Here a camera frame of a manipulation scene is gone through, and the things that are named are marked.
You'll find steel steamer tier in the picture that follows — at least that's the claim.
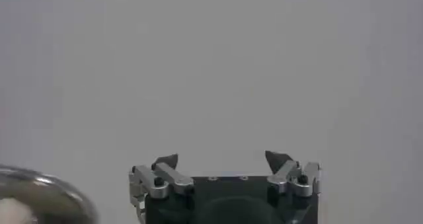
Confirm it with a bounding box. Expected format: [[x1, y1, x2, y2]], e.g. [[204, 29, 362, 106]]
[[0, 163, 100, 224]]

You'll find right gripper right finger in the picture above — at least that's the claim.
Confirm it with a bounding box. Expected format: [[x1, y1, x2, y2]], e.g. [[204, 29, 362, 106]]
[[264, 150, 323, 198]]

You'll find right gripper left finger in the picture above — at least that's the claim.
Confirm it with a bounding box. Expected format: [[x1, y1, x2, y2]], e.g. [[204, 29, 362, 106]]
[[129, 153, 196, 200]]

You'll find white steamed bun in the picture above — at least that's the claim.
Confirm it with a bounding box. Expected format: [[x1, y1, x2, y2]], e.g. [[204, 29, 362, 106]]
[[0, 197, 35, 224]]

